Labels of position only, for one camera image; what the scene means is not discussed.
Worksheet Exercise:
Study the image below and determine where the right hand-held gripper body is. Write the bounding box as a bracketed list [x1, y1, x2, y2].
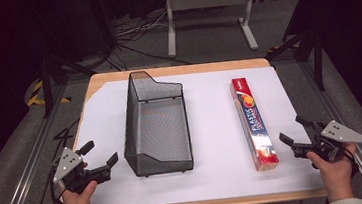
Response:
[289, 117, 362, 168]

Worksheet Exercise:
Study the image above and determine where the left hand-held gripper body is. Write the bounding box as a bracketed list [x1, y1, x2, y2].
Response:
[50, 142, 113, 196]

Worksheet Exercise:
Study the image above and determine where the person's right hand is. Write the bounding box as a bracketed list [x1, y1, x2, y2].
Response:
[305, 141, 362, 204]

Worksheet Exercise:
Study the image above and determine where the red plastic wrap box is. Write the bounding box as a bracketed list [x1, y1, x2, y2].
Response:
[228, 74, 281, 175]

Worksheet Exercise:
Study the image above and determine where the black metal stand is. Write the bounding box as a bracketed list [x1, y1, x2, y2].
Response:
[31, 39, 102, 120]
[262, 24, 330, 98]

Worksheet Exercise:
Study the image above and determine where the yellow black hazard tape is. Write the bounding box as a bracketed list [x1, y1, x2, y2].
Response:
[24, 77, 72, 108]

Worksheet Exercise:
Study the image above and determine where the white table mat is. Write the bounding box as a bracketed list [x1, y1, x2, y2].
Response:
[66, 61, 326, 204]

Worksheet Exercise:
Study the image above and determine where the aluminium floor rail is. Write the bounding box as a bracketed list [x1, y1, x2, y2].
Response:
[297, 53, 362, 204]
[0, 83, 81, 204]

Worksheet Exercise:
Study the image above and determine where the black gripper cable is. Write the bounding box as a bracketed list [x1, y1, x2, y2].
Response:
[43, 125, 81, 204]
[340, 146, 362, 179]

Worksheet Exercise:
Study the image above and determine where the black mesh wire basket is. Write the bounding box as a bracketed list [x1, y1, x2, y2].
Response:
[116, 66, 196, 179]

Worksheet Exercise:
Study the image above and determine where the bundle of floor cables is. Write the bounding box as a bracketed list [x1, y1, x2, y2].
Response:
[94, 9, 193, 74]

